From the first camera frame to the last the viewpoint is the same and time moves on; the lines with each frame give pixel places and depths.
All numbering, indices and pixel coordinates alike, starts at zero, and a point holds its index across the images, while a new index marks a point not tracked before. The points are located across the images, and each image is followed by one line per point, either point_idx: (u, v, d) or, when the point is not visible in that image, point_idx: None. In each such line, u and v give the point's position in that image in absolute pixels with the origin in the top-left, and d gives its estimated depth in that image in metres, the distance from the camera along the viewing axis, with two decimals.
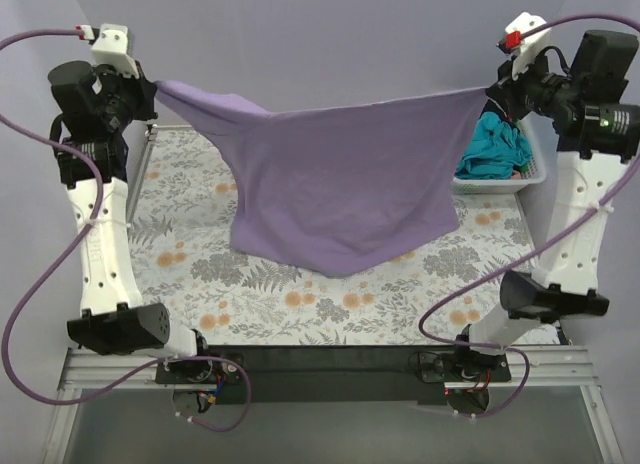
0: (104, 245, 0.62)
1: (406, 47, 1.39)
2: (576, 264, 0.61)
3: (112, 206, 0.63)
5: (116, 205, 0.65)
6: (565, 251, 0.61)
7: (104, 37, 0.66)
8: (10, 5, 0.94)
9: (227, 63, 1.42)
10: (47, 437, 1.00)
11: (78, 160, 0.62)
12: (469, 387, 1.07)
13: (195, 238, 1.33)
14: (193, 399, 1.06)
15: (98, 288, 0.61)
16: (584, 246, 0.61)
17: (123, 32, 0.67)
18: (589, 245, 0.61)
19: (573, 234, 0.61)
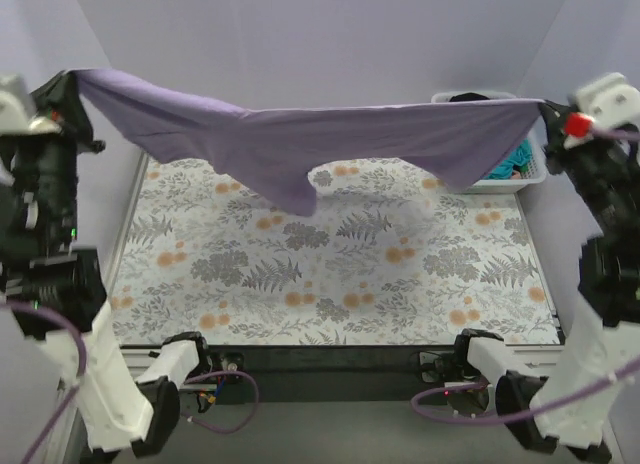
0: (100, 394, 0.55)
1: (406, 47, 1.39)
2: (580, 421, 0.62)
3: (99, 353, 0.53)
5: (104, 341, 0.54)
6: (569, 411, 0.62)
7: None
8: (10, 6, 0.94)
9: (226, 64, 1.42)
10: (47, 437, 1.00)
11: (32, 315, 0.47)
12: (468, 387, 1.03)
13: (195, 238, 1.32)
14: (194, 399, 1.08)
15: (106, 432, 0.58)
16: (593, 410, 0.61)
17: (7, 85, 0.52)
18: (599, 409, 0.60)
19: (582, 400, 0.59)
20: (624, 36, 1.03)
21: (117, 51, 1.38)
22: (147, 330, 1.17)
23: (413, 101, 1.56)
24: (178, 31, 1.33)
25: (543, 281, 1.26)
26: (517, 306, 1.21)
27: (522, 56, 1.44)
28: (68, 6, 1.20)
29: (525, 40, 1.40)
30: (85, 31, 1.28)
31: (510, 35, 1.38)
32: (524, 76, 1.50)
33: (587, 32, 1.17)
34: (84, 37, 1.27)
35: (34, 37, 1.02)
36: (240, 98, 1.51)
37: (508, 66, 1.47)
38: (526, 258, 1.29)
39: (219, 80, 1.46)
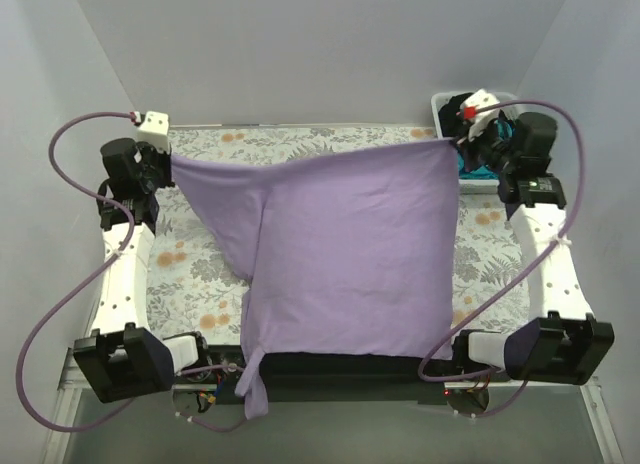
0: (127, 273, 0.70)
1: (408, 47, 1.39)
2: (563, 290, 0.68)
3: (138, 243, 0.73)
5: (142, 245, 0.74)
6: (549, 282, 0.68)
7: (150, 119, 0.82)
8: (12, 5, 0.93)
9: (227, 65, 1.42)
10: (47, 437, 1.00)
11: (119, 211, 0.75)
12: (469, 387, 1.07)
13: (194, 237, 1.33)
14: (193, 399, 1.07)
15: (112, 310, 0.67)
16: (562, 276, 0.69)
17: (164, 117, 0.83)
18: (567, 275, 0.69)
19: (546, 263, 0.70)
20: (625, 37, 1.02)
21: (118, 52, 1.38)
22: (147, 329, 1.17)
23: (413, 101, 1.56)
24: (179, 32, 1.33)
25: None
26: (517, 306, 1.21)
27: (522, 56, 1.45)
28: (70, 7, 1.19)
29: (525, 42, 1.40)
30: (87, 31, 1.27)
31: (509, 36, 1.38)
32: (524, 76, 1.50)
33: (586, 35, 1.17)
34: (86, 39, 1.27)
35: (35, 37, 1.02)
36: (241, 99, 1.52)
37: (509, 66, 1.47)
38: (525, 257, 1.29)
39: (220, 80, 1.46)
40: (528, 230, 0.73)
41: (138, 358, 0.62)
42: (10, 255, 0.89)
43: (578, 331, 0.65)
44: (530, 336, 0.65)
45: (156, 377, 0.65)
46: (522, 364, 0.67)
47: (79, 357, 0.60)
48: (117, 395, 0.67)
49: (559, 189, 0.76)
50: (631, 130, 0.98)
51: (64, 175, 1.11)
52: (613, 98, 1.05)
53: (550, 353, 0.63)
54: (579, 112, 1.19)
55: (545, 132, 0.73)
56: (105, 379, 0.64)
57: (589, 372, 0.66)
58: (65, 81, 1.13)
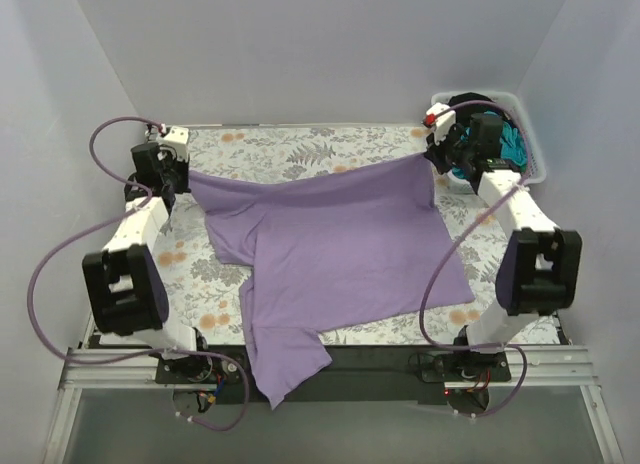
0: (140, 219, 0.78)
1: (407, 47, 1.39)
2: (530, 214, 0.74)
3: (154, 206, 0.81)
5: (159, 209, 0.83)
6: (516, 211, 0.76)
7: (173, 131, 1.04)
8: (11, 6, 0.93)
9: (227, 64, 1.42)
10: (47, 437, 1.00)
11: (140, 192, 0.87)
12: (469, 387, 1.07)
13: (195, 238, 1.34)
14: (193, 399, 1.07)
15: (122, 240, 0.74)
16: (527, 207, 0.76)
17: (185, 130, 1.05)
18: (530, 206, 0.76)
19: (511, 200, 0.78)
20: (624, 36, 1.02)
21: (118, 52, 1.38)
22: None
23: (413, 101, 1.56)
24: (179, 31, 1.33)
25: None
26: None
27: (522, 56, 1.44)
28: (69, 7, 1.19)
29: (525, 41, 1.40)
30: (86, 31, 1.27)
31: (509, 36, 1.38)
32: (525, 76, 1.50)
33: (586, 34, 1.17)
34: (86, 39, 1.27)
35: (34, 38, 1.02)
36: (241, 99, 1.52)
37: (509, 65, 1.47)
38: None
39: (220, 80, 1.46)
40: (492, 187, 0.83)
41: (138, 270, 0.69)
42: (11, 256, 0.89)
43: (553, 245, 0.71)
44: (512, 254, 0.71)
45: (150, 295, 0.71)
46: (511, 284, 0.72)
47: (89, 267, 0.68)
48: (113, 323, 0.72)
49: (512, 165, 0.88)
50: (631, 130, 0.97)
51: (64, 176, 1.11)
52: (612, 97, 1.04)
53: (533, 260, 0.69)
54: (579, 111, 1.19)
55: (490, 122, 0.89)
56: (104, 298, 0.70)
57: (572, 280, 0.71)
58: (64, 81, 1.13)
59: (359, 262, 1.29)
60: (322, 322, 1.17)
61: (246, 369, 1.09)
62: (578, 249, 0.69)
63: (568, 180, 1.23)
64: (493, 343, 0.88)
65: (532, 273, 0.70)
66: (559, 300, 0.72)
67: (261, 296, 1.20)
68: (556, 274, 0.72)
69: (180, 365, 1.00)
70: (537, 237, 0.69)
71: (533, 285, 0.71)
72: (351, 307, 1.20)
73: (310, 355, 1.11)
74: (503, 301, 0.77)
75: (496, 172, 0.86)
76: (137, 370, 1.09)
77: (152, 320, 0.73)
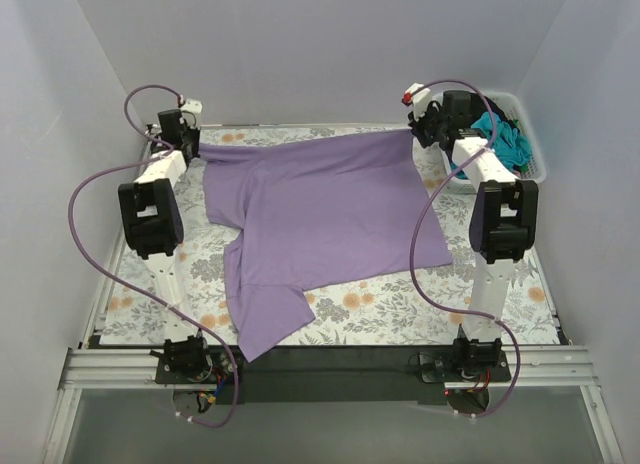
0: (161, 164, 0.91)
1: (407, 46, 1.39)
2: (495, 169, 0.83)
3: (176, 156, 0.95)
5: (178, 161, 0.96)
6: (483, 167, 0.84)
7: (189, 103, 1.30)
8: (11, 5, 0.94)
9: (227, 64, 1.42)
10: (47, 437, 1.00)
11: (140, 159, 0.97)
12: (469, 387, 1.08)
13: (194, 238, 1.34)
14: (193, 399, 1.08)
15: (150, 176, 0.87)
16: (492, 163, 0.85)
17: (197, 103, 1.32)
18: (496, 163, 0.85)
19: (480, 160, 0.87)
20: (623, 36, 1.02)
21: (118, 52, 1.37)
22: (147, 330, 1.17)
23: None
24: (179, 31, 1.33)
25: (542, 281, 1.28)
26: (517, 306, 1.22)
27: (522, 56, 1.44)
28: (69, 7, 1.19)
29: (524, 42, 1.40)
30: (87, 31, 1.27)
31: (509, 36, 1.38)
32: (525, 76, 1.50)
33: (586, 33, 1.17)
34: (86, 38, 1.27)
35: (34, 37, 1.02)
36: (241, 98, 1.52)
37: (508, 66, 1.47)
38: (526, 257, 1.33)
39: (220, 80, 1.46)
40: (463, 151, 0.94)
41: (162, 197, 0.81)
42: (10, 257, 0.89)
43: (515, 195, 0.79)
44: (479, 204, 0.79)
45: (169, 217, 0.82)
46: (480, 230, 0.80)
47: (122, 193, 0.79)
48: (139, 243, 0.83)
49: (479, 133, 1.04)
50: (630, 131, 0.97)
51: (64, 176, 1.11)
52: (611, 97, 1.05)
53: (497, 208, 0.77)
54: (579, 111, 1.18)
55: (460, 97, 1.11)
56: (133, 220, 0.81)
57: (533, 223, 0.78)
58: (64, 81, 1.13)
59: (344, 228, 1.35)
60: (307, 281, 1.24)
61: (245, 368, 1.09)
62: (536, 195, 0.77)
63: (568, 179, 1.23)
64: (487, 313, 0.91)
65: (498, 219, 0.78)
66: (522, 242, 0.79)
67: (248, 257, 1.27)
68: (519, 219, 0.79)
69: (181, 365, 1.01)
70: (500, 187, 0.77)
71: (499, 230, 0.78)
72: (334, 267, 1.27)
73: (294, 312, 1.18)
74: (477, 247, 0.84)
75: (467, 140, 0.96)
76: (139, 370, 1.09)
77: (170, 241, 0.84)
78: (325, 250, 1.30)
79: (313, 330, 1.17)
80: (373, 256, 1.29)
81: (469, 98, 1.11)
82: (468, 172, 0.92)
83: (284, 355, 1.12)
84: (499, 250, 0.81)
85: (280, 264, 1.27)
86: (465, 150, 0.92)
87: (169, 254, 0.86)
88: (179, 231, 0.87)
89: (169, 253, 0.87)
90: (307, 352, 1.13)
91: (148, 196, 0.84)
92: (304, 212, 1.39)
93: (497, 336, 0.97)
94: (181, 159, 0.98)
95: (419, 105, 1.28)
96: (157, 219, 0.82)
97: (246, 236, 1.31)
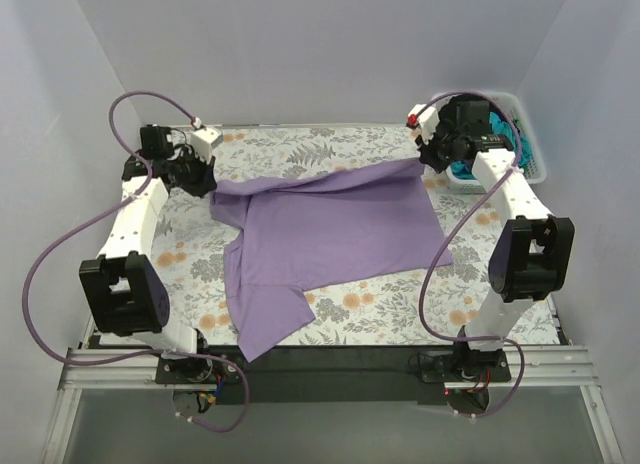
0: (137, 212, 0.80)
1: (407, 46, 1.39)
2: (524, 201, 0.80)
3: (152, 193, 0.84)
5: (155, 196, 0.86)
6: (511, 197, 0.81)
7: (205, 130, 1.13)
8: (10, 5, 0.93)
9: (226, 64, 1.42)
10: (47, 437, 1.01)
11: (139, 166, 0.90)
12: (469, 388, 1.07)
13: (194, 238, 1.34)
14: (193, 399, 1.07)
15: (119, 240, 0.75)
16: (521, 191, 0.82)
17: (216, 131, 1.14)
18: (524, 190, 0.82)
19: (507, 185, 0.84)
20: (623, 36, 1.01)
21: (118, 52, 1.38)
22: None
23: (413, 101, 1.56)
24: (179, 31, 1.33)
25: None
26: None
27: (522, 56, 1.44)
28: (69, 7, 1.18)
29: (524, 42, 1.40)
30: (86, 32, 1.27)
31: (508, 36, 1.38)
32: (524, 76, 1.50)
33: (586, 33, 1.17)
34: (86, 39, 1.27)
35: (34, 37, 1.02)
36: (240, 98, 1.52)
37: (508, 66, 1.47)
38: None
39: (220, 80, 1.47)
40: (487, 167, 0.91)
41: (135, 282, 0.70)
42: (10, 257, 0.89)
43: (546, 231, 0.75)
44: (505, 242, 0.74)
45: (148, 304, 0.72)
46: (504, 268, 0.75)
47: (85, 275, 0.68)
48: (114, 326, 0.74)
49: (506, 141, 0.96)
50: (630, 131, 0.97)
51: (63, 177, 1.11)
52: (611, 98, 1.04)
53: (527, 248, 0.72)
54: (579, 111, 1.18)
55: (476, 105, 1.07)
56: (105, 302, 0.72)
57: (563, 266, 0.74)
58: (63, 81, 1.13)
59: (345, 228, 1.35)
60: (307, 282, 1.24)
61: (246, 369, 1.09)
62: (570, 236, 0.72)
63: (568, 180, 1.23)
64: (490, 335, 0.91)
65: (525, 259, 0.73)
66: (549, 284, 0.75)
67: (248, 257, 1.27)
68: (548, 258, 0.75)
69: (180, 365, 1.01)
70: (530, 225, 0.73)
71: (525, 272, 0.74)
72: (335, 267, 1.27)
73: (294, 312, 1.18)
74: (497, 285, 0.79)
75: (490, 152, 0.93)
76: (139, 370, 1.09)
77: (152, 325, 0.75)
78: (325, 251, 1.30)
79: (313, 330, 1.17)
80: (374, 258, 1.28)
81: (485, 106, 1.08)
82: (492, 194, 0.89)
83: (284, 355, 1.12)
84: (521, 292, 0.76)
85: (281, 264, 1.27)
86: (491, 170, 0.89)
87: (156, 331, 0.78)
88: (162, 312, 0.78)
89: (157, 330, 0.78)
90: (307, 352, 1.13)
91: (120, 268, 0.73)
92: (306, 211, 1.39)
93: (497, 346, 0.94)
94: (158, 194, 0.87)
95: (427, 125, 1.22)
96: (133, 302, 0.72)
97: (247, 236, 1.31)
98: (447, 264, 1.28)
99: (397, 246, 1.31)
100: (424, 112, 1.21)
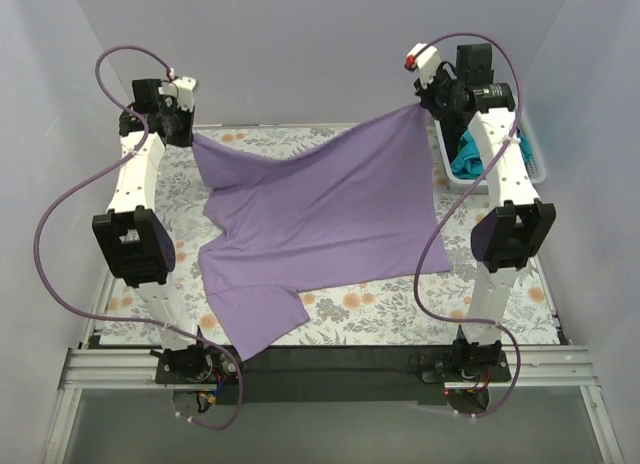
0: (139, 166, 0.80)
1: (407, 46, 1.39)
2: (515, 182, 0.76)
3: (150, 147, 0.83)
5: (153, 149, 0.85)
6: (503, 176, 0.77)
7: (182, 79, 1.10)
8: (9, 5, 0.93)
9: (225, 63, 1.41)
10: (47, 437, 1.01)
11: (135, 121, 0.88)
12: (469, 388, 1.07)
13: (195, 238, 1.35)
14: (193, 399, 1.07)
15: (126, 196, 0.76)
16: (514, 169, 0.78)
17: (192, 79, 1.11)
18: (517, 168, 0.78)
19: (501, 162, 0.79)
20: (623, 36, 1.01)
21: (117, 52, 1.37)
22: (147, 330, 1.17)
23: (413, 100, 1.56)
24: (179, 31, 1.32)
25: (543, 281, 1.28)
26: (517, 305, 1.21)
27: (523, 55, 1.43)
28: (68, 7, 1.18)
29: (525, 41, 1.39)
30: (85, 31, 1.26)
31: (508, 36, 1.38)
32: (525, 75, 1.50)
33: (586, 32, 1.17)
34: (85, 39, 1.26)
35: (33, 37, 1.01)
36: (240, 98, 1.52)
37: (509, 65, 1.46)
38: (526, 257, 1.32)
39: (220, 80, 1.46)
40: (485, 137, 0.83)
41: (145, 234, 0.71)
42: (10, 257, 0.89)
43: (528, 211, 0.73)
44: (489, 223, 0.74)
45: (158, 251, 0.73)
46: (484, 245, 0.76)
47: (98, 228, 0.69)
48: (125, 270, 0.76)
49: (507, 90, 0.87)
50: (631, 131, 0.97)
51: (62, 176, 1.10)
52: (611, 98, 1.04)
53: (509, 229, 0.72)
54: (579, 110, 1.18)
55: (478, 48, 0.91)
56: (117, 253, 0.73)
57: (540, 242, 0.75)
58: (63, 82, 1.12)
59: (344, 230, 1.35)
60: (308, 285, 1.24)
61: (245, 369, 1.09)
62: (552, 219, 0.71)
63: (568, 180, 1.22)
64: (486, 319, 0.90)
65: (506, 239, 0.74)
66: (527, 250, 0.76)
67: (240, 260, 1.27)
68: (526, 235, 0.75)
69: (180, 365, 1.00)
70: (514, 208, 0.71)
71: (506, 246, 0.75)
72: (335, 269, 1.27)
73: (288, 312, 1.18)
74: (477, 251, 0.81)
75: (493, 114, 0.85)
76: (139, 370, 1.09)
77: (160, 270, 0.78)
78: (324, 254, 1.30)
79: (312, 330, 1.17)
80: (373, 262, 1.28)
81: (490, 49, 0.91)
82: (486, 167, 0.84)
83: (284, 356, 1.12)
84: (502, 260, 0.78)
85: (279, 268, 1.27)
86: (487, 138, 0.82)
87: (161, 281, 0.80)
88: (169, 257, 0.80)
89: (162, 280, 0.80)
90: (307, 353, 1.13)
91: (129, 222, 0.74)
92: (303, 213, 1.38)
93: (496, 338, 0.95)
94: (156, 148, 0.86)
95: (426, 67, 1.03)
96: (142, 251, 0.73)
97: (244, 240, 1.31)
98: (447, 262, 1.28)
99: (386, 252, 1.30)
100: (424, 52, 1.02)
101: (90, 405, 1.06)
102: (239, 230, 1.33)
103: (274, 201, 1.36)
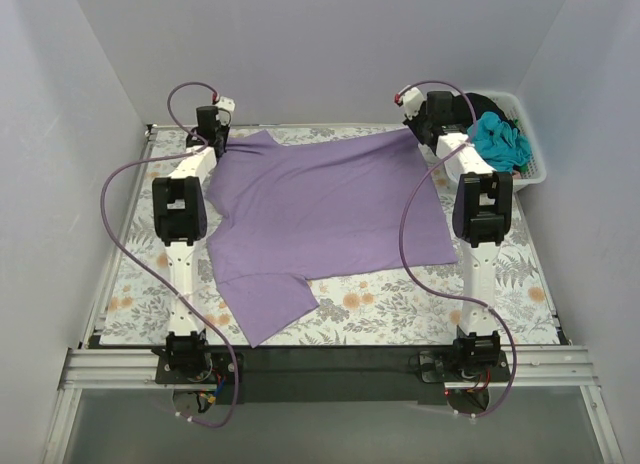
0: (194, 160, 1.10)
1: (407, 47, 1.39)
2: (474, 163, 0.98)
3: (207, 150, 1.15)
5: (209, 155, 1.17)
6: (464, 162, 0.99)
7: (224, 100, 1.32)
8: (11, 7, 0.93)
9: (225, 64, 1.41)
10: (47, 437, 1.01)
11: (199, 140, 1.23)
12: (469, 387, 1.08)
13: None
14: (193, 399, 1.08)
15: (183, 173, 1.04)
16: (470, 157, 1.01)
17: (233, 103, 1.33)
18: (473, 156, 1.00)
19: (461, 153, 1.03)
20: (622, 37, 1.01)
21: (117, 54, 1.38)
22: (147, 330, 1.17)
23: None
24: (179, 32, 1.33)
25: (543, 281, 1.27)
26: (517, 305, 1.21)
27: (522, 55, 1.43)
28: (69, 8, 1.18)
29: (524, 42, 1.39)
30: (86, 33, 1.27)
31: (508, 37, 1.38)
32: (525, 76, 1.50)
33: (585, 33, 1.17)
34: (86, 40, 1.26)
35: (35, 37, 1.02)
36: (240, 98, 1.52)
37: (509, 65, 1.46)
38: (526, 258, 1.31)
39: (220, 80, 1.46)
40: (447, 145, 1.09)
41: (189, 194, 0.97)
42: (10, 258, 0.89)
43: (493, 185, 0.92)
44: (461, 195, 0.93)
45: (195, 212, 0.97)
46: (462, 217, 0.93)
47: (156, 185, 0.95)
48: (166, 227, 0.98)
49: (461, 128, 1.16)
50: (630, 132, 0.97)
51: (63, 176, 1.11)
52: (610, 99, 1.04)
53: (476, 195, 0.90)
54: (577, 111, 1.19)
55: (443, 96, 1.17)
56: (163, 211, 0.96)
57: (508, 210, 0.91)
58: (64, 82, 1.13)
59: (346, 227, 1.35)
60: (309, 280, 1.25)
61: (245, 369, 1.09)
62: (510, 185, 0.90)
63: (567, 180, 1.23)
64: (479, 299, 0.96)
65: (477, 207, 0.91)
66: (501, 223, 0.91)
67: (248, 249, 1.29)
68: (496, 207, 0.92)
69: (181, 365, 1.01)
70: (478, 179, 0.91)
71: (479, 216, 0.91)
72: (336, 267, 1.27)
73: (293, 304, 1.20)
74: (460, 235, 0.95)
75: (450, 135, 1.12)
76: (139, 369, 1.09)
77: (193, 233, 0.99)
78: (327, 248, 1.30)
79: (312, 330, 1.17)
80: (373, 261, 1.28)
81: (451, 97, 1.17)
82: (451, 163, 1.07)
83: (284, 356, 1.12)
84: (481, 234, 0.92)
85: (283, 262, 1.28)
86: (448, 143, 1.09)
87: (189, 242, 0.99)
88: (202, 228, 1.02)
89: (190, 243, 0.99)
90: (307, 352, 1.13)
91: (178, 191, 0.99)
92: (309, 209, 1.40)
93: (493, 333, 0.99)
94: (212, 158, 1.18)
95: (410, 103, 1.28)
96: (184, 212, 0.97)
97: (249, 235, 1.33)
98: (448, 259, 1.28)
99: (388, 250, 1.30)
100: (408, 91, 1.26)
101: (90, 405, 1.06)
102: (243, 226, 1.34)
103: (283, 190, 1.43)
